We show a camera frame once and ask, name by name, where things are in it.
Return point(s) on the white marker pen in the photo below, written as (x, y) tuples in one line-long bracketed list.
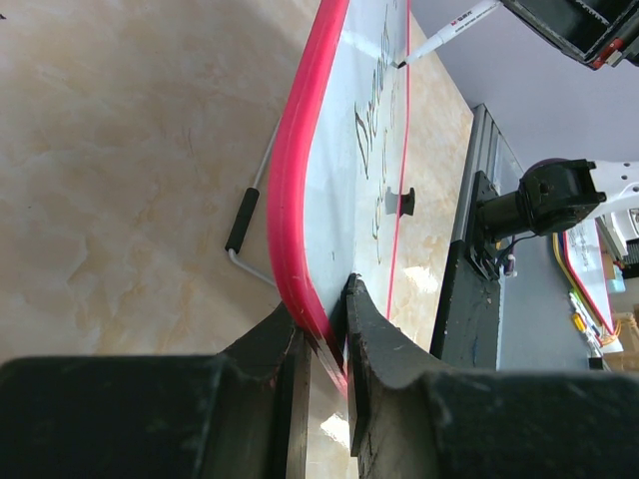
[(451, 30)]

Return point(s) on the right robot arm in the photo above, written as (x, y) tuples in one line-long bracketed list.
[(555, 195)]

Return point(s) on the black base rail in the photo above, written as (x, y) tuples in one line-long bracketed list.
[(467, 321)]

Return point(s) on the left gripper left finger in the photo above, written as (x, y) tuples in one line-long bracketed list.
[(239, 413)]

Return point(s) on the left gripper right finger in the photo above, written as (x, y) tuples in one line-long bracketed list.
[(413, 416)]

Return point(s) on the pink framed whiteboard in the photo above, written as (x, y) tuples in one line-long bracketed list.
[(332, 175)]

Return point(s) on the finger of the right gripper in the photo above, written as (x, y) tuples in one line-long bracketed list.
[(594, 33)]

